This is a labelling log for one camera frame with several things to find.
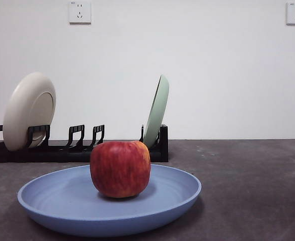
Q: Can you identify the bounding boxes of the red apple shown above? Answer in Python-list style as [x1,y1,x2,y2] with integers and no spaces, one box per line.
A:
[89,140,152,199]

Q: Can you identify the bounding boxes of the blue plate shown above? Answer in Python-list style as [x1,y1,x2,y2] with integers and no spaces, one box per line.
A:
[17,164,203,238]

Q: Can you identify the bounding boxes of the green plate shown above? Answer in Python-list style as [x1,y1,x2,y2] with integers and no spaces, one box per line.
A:
[142,74,170,150]

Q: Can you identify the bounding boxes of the black plate rack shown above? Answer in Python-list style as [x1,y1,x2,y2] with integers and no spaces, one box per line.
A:
[0,124,169,163]

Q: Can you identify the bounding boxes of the beige plate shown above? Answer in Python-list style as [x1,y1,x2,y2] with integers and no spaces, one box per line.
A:
[3,72,57,152]

